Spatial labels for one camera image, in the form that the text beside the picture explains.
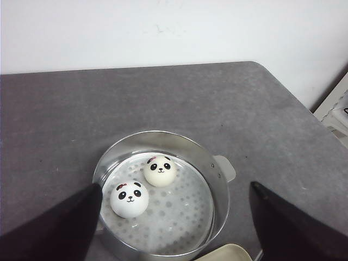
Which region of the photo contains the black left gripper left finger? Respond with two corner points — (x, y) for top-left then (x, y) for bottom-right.
(1, 183), (102, 260)

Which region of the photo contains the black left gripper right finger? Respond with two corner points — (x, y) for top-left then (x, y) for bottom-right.
(250, 181), (347, 260)

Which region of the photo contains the cream panda bun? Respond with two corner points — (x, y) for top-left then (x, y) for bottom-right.
(144, 155), (177, 188)
(110, 180), (149, 219)

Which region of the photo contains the cream rectangular plastic tray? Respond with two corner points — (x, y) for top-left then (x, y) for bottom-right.
(196, 244), (252, 261)

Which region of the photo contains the stainless steel steamer pot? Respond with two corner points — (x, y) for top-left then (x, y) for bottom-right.
(93, 130), (236, 260)

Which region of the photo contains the white box at edge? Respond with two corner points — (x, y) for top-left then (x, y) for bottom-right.
(314, 90), (347, 148)

